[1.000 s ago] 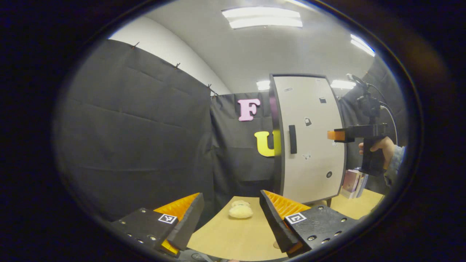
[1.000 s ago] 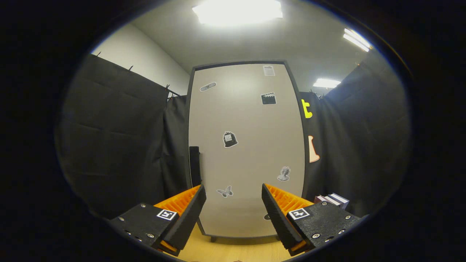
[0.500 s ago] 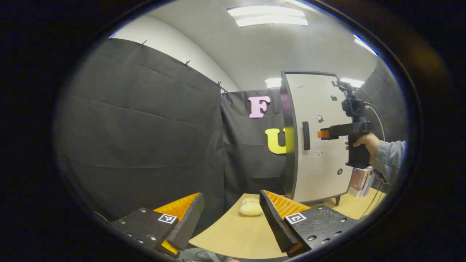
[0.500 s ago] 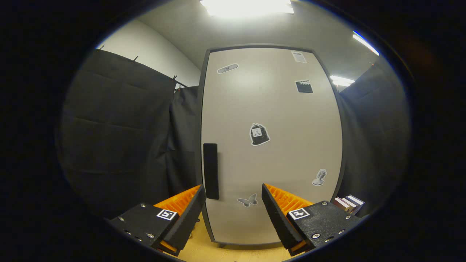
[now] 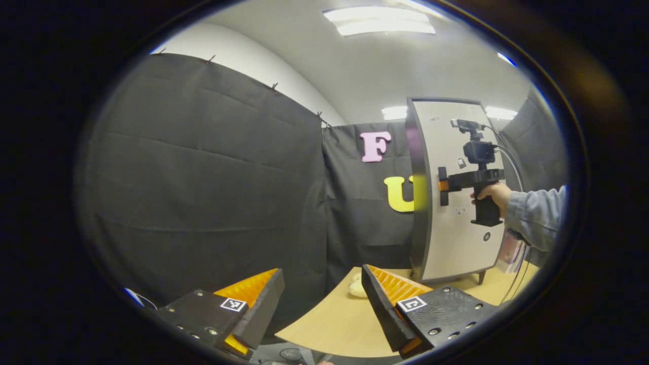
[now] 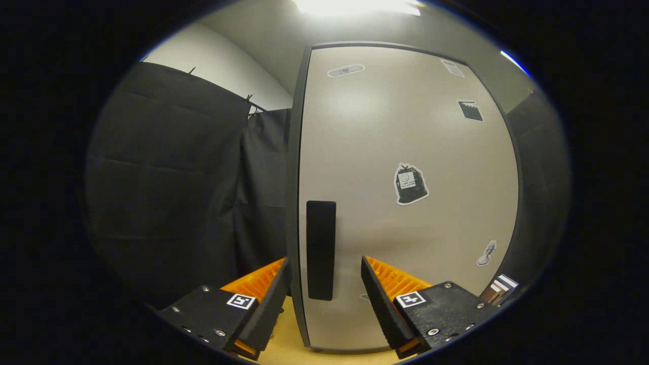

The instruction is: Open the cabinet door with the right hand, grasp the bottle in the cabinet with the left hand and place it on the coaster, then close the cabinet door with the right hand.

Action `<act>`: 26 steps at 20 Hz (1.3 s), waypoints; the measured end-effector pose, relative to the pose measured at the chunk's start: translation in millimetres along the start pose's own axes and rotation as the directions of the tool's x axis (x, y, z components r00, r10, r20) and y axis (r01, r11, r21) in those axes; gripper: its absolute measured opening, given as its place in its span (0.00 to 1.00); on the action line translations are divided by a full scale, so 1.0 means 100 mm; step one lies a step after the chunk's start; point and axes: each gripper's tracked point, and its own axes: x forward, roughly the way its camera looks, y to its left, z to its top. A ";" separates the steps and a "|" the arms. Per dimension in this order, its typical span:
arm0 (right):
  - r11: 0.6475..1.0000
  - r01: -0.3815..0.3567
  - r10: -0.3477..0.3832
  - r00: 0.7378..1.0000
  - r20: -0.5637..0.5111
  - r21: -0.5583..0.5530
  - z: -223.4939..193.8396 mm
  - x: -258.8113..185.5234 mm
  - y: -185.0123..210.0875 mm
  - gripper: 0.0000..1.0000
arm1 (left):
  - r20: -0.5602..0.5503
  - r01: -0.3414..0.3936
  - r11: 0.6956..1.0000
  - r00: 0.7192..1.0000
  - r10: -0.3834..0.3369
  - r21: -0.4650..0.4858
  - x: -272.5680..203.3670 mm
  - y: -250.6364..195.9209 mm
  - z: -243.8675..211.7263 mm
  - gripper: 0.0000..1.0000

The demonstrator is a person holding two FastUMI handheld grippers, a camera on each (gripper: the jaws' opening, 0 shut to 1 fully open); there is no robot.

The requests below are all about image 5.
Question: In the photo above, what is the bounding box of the cream plush toy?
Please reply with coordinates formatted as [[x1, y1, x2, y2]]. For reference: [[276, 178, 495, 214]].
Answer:
[[348, 273, 368, 299]]

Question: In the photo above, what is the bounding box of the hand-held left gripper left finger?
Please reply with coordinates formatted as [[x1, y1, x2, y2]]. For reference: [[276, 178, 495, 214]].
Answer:
[[152, 268, 285, 358]]

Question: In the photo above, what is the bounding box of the grey cabinet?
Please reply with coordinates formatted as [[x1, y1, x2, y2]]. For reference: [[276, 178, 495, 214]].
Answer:
[[406, 96, 508, 285]]

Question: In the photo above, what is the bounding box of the large ceiling light panel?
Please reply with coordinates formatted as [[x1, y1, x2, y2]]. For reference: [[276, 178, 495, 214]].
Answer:
[[323, 6, 436, 37]]

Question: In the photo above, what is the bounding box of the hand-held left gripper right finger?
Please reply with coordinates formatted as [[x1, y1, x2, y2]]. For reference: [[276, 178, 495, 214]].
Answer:
[[361, 265, 500, 359]]

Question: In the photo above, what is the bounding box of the black backdrop cloth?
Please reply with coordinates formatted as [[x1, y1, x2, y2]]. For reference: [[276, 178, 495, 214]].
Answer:
[[76, 53, 567, 307]]

